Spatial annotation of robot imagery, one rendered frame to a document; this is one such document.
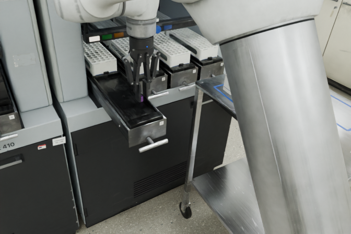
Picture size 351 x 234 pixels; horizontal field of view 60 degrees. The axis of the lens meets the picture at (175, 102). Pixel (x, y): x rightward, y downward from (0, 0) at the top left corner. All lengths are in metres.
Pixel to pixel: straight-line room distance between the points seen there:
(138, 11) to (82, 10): 0.16
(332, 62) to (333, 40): 0.20
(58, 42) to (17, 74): 0.17
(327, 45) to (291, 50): 2.88
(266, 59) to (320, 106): 0.07
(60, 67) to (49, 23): 0.15
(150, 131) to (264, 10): 0.74
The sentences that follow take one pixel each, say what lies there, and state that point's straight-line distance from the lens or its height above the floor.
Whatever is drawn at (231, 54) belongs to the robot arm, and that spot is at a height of 1.27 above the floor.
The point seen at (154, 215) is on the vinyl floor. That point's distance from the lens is 1.72.
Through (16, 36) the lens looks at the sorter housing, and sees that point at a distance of 1.07.
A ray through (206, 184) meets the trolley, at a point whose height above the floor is 0.28.
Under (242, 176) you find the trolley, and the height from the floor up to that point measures 0.28.
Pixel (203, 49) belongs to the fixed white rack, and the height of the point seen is 0.86.
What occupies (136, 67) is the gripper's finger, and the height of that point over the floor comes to 0.94.
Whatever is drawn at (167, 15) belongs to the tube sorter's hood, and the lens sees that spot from 1.22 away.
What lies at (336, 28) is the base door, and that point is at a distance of 3.12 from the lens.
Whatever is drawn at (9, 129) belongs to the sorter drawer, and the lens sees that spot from 1.11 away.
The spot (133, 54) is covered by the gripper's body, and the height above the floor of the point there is 0.99.
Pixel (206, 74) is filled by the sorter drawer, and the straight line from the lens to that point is 1.35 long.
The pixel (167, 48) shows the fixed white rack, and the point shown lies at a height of 0.86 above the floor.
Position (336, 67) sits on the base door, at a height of 0.21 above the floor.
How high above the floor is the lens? 1.39
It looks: 33 degrees down
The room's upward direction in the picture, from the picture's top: 4 degrees clockwise
